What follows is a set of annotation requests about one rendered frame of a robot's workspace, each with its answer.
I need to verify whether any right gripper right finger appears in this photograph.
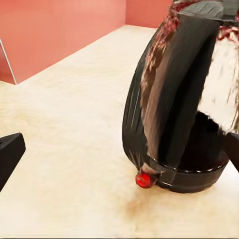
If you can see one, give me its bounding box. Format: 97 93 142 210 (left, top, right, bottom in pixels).
223 132 239 171

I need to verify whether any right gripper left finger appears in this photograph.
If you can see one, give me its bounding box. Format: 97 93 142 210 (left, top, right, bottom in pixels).
0 132 26 192

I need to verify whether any electric kettle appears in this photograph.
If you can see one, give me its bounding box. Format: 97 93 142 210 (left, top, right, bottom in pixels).
122 0 239 193

